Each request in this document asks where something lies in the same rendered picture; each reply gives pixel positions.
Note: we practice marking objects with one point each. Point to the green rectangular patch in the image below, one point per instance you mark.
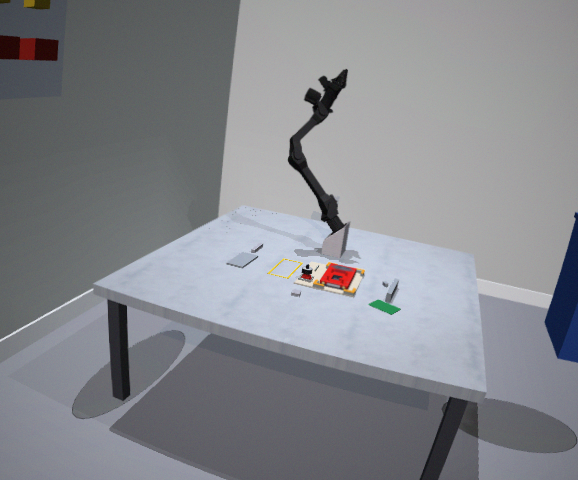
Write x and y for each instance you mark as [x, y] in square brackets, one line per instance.
[380, 305]

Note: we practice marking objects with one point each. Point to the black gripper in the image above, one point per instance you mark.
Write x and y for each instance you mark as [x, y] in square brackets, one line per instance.
[337, 84]

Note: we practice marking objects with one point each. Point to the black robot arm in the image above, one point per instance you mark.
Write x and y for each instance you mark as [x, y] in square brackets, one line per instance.
[327, 203]

